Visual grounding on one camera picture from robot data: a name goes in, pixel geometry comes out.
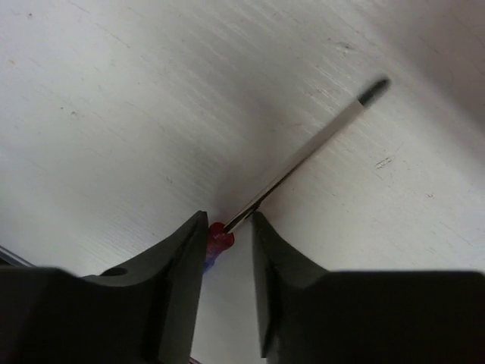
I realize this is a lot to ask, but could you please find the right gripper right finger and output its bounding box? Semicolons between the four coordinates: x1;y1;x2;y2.
252;213;484;363

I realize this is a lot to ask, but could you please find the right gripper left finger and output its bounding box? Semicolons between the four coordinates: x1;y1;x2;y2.
1;211;208;363

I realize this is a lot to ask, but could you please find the blue red handle screwdriver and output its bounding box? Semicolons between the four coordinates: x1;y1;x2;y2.
203;76;391;272

